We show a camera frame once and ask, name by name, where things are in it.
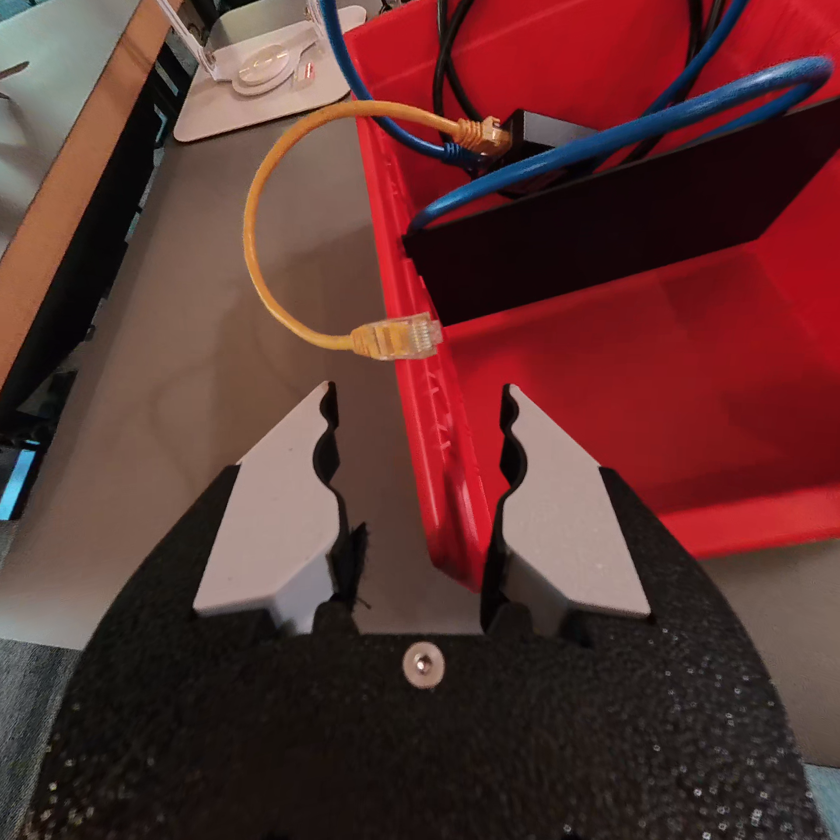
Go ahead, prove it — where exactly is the blue ethernet cable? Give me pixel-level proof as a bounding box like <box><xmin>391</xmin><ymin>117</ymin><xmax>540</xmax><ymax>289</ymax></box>
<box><xmin>317</xmin><ymin>0</ymin><xmax>836</xmax><ymax>234</ymax></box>

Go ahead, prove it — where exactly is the black ethernet cable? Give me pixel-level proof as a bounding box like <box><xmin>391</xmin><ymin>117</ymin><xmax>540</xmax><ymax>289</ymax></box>
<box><xmin>432</xmin><ymin>0</ymin><xmax>731</xmax><ymax>198</ymax></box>

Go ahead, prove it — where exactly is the wood edged white table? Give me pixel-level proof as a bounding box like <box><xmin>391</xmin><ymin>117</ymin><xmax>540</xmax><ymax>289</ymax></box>
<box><xmin>0</xmin><ymin>0</ymin><xmax>191</xmax><ymax>421</ymax></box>

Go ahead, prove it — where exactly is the yellow ethernet cable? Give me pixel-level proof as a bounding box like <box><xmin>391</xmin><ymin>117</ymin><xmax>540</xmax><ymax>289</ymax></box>
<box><xmin>243</xmin><ymin>101</ymin><xmax>511</xmax><ymax>362</ymax></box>

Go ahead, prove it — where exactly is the white flat mat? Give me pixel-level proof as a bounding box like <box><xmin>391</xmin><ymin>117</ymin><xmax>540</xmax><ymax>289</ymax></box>
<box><xmin>172</xmin><ymin>5</ymin><xmax>368</xmax><ymax>143</ymax></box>

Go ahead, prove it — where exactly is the black bin divider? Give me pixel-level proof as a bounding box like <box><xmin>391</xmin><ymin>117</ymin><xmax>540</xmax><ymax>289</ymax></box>
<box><xmin>402</xmin><ymin>97</ymin><xmax>840</xmax><ymax>327</ymax></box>

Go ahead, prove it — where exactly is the red plastic bin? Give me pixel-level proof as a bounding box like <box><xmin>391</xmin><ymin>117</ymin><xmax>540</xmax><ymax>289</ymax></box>
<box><xmin>341</xmin><ymin>0</ymin><xmax>840</xmax><ymax>595</ymax></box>

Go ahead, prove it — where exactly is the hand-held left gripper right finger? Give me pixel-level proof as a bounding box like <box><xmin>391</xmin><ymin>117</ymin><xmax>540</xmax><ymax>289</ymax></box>
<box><xmin>480</xmin><ymin>384</ymin><xmax>652</xmax><ymax>636</ymax></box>

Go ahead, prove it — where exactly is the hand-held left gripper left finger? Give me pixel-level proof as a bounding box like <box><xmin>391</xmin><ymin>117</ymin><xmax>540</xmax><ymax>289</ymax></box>
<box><xmin>192</xmin><ymin>381</ymin><xmax>350</xmax><ymax>635</ymax></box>

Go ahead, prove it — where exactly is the clear acrylic stand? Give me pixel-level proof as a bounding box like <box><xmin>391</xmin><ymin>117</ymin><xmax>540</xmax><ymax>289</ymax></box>
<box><xmin>156</xmin><ymin>0</ymin><xmax>327</xmax><ymax>74</ymax></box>

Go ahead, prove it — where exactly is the white round disc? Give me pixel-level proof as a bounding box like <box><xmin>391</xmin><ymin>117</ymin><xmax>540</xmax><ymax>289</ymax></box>
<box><xmin>231</xmin><ymin>42</ymin><xmax>316</xmax><ymax>98</ymax></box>

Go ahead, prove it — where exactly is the black ethernet port adapter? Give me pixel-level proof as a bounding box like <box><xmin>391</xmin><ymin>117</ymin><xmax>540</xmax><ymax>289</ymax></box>
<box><xmin>479</xmin><ymin>108</ymin><xmax>601</xmax><ymax>198</ymax></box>

